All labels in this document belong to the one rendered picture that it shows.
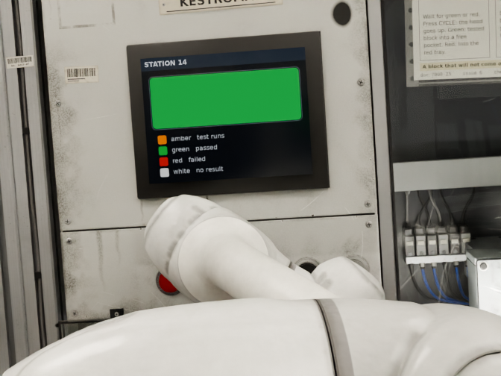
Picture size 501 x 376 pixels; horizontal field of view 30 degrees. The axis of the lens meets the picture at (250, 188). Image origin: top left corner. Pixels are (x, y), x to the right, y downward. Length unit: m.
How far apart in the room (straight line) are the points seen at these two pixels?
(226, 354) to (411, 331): 0.10
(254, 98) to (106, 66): 0.20
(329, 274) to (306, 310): 0.56
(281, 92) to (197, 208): 0.20
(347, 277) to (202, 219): 0.18
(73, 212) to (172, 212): 0.22
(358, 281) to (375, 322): 0.56
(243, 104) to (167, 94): 0.10
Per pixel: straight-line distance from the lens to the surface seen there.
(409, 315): 0.54
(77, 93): 1.25
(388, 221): 1.23
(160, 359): 0.51
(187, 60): 1.20
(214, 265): 0.95
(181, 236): 1.06
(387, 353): 0.51
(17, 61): 1.29
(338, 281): 1.09
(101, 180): 1.25
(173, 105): 1.20
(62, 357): 0.53
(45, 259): 1.29
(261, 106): 1.19
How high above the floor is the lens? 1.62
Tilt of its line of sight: 4 degrees down
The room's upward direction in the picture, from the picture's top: 4 degrees counter-clockwise
